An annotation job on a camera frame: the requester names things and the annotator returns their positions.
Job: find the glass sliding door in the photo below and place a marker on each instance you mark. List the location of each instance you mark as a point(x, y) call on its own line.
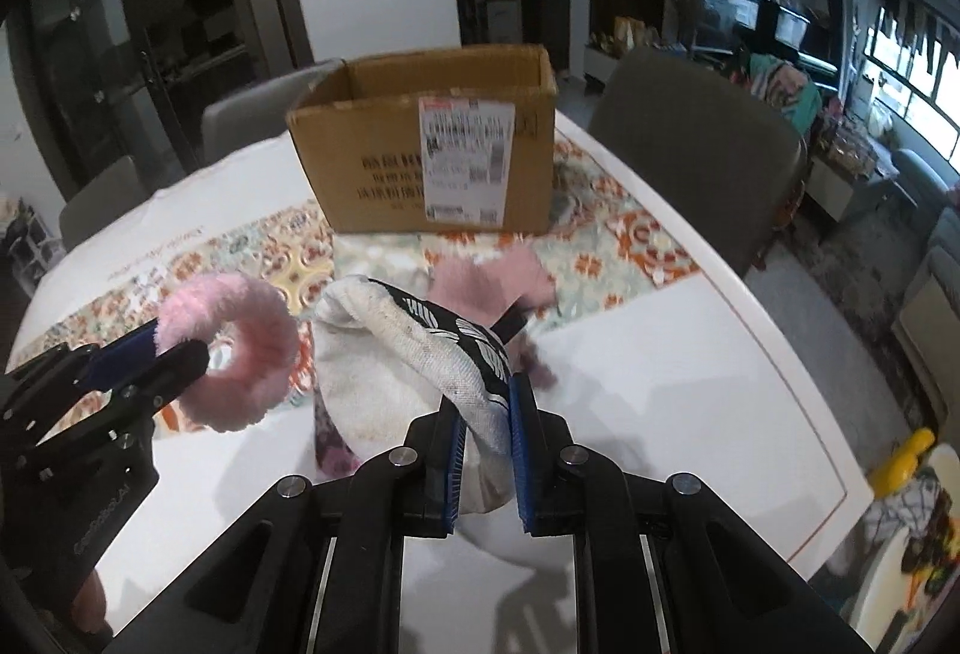
point(132, 77)

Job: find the yellow plastic toy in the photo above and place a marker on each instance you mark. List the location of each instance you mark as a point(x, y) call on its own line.
point(902, 464)

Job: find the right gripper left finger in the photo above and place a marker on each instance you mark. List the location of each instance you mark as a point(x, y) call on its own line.
point(439, 439)

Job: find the pink fluffy towel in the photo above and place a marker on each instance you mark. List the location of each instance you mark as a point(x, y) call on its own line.
point(482, 291)

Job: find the grey sofa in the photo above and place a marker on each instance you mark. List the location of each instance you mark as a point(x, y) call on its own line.
point(926, 326)

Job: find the dark grey dining chair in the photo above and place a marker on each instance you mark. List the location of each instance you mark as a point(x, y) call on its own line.
point(726, 161)

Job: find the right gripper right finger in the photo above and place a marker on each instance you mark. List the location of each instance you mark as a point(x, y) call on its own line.
point(545, 487)

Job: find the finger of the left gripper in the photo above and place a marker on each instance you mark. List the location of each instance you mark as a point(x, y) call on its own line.
point(149, 382)
point(124, 349)

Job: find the brown cardboard box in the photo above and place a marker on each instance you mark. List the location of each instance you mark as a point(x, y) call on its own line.
point(441, 140)

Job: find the white black patterned cloth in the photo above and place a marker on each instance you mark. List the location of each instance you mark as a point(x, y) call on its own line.
point(385, 357)

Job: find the black upright piano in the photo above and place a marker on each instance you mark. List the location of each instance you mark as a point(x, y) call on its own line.
point(786, 34)

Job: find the white low cabinet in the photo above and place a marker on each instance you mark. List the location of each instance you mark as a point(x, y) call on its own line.
point(599, 67)

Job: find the colourful patterned table mat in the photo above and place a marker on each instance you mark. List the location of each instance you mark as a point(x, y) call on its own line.
point(253, 212)

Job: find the clothes pile on chair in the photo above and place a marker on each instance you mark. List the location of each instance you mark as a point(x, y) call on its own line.
point(786, 88)

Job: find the light grey dining chair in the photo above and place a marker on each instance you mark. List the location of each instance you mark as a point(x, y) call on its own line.
point(257, 112)

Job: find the grey chair at left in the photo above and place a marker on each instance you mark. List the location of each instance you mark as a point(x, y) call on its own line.
point(115, 191)

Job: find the fluffy pink scrunchie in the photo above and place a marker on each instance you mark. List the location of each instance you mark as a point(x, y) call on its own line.
point(252, 318)

